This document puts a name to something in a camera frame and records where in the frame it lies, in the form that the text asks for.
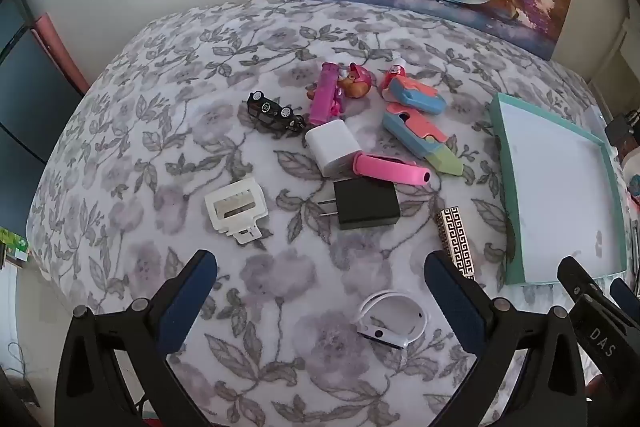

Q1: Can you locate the pink plastic toy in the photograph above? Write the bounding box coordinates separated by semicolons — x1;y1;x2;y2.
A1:
307;62;346;126

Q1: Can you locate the white hair claw clip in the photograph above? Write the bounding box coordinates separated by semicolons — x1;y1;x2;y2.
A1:
204;174;268;244

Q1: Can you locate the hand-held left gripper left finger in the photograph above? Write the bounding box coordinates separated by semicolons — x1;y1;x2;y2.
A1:
55;249;236;427

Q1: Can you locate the white smartwatch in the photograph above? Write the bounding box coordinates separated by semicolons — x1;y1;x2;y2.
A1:
354;289;431;350

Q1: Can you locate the puppy toy figure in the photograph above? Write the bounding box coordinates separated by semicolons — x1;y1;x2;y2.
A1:
337;63;373;100

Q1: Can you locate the white tray with teal rim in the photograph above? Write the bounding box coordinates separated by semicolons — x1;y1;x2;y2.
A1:
489;93;628;287

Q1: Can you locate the dark cabinet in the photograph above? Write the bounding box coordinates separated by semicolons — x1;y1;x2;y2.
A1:
0;0;86;238

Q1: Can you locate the black charger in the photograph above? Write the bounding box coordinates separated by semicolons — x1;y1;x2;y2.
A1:
319;178;402;232

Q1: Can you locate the white charger cube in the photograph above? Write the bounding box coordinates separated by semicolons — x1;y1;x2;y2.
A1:
305;119;361;178

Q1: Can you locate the toy knife with green blade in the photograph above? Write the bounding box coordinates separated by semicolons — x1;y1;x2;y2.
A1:
382;102;463;178

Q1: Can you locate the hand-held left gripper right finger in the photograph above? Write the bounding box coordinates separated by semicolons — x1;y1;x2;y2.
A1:
424;251;588;427

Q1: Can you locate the pink and blue toy knife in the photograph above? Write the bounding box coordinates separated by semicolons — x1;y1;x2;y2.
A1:
387;77;447;115

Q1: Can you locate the green packet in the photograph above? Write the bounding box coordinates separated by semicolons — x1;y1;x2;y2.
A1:
0;227;31;263

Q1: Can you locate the black toy car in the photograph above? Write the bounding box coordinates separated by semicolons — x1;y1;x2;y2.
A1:
247;91;306;136

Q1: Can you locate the red bottle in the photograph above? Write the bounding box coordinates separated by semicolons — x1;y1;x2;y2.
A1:
382;62;408;100

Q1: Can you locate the pink smartwatch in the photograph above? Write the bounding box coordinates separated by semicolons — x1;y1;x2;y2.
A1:
352;153;431;186

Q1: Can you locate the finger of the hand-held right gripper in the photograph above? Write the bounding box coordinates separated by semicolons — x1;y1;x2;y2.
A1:
557;256;608;308
609;278;640;315

